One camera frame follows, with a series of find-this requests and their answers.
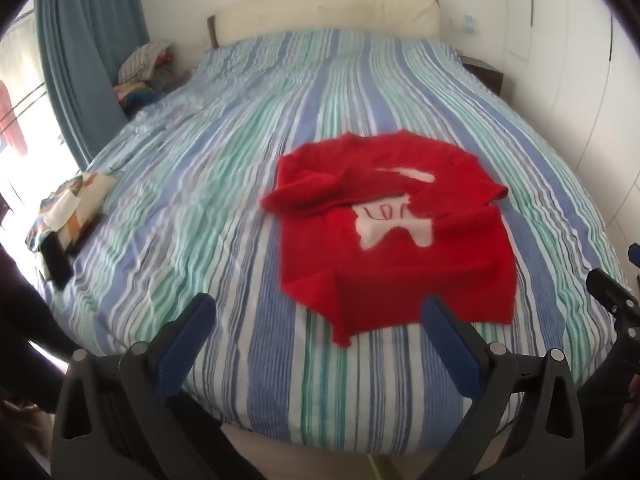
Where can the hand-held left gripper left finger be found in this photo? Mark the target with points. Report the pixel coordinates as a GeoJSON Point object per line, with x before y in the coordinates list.
{"type": "Point", "coordinates": [184, 342]}

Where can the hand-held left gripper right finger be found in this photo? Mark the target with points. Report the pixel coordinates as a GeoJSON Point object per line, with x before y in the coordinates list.
{"type": "Point", "coordinates": [452, 347]}

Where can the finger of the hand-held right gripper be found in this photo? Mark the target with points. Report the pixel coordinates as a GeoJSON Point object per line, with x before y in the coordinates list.
{"type": "Point", "coordinates": [611, 287]}

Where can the red knit sweater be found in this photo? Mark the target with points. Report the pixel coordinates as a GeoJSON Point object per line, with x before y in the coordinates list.
{"type": "Point", "coordinates": [400, 240]}

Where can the pile of mixed clothes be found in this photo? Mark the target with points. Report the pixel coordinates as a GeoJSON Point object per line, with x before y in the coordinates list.
{"type": "Point", "coordinates": [142, 67]}

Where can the striped bed cover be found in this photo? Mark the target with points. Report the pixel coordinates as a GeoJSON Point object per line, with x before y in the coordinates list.
{"type": "Point", "coordinates": [210, 200]}

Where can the black flat object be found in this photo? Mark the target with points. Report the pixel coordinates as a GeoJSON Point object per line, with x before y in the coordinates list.
{"type": "Point", "coordinates": [57, 260]}

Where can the patterned folded cloth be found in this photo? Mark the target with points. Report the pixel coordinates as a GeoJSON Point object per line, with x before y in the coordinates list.
{"type": "Point", "coordinates": [75, 205]}

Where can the white wardrobe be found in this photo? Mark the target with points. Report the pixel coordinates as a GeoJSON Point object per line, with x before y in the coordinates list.
{"type": "Point", "coordinates": [570, 60]}

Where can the dark wooden nightstand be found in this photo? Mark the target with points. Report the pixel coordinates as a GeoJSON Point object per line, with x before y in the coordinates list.
{"type": "Point", "coordinates": [485, 72]}

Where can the red hanging garment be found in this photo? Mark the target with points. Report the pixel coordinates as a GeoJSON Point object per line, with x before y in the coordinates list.
{"type": "Point", "coordinates": [12, 125]}

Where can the blue curtain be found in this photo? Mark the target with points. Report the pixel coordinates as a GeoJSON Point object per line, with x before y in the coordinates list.
{"type": "Point", "coordinates": [82, 50]}

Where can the cream padded headboard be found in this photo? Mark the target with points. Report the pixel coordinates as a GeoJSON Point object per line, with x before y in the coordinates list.
{"type": "Point", "coordinates": [325, 17]}

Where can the blue wall socket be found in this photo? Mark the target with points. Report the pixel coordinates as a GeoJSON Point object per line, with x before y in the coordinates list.
{"type": "Point", "coordinates": [467, 20]}

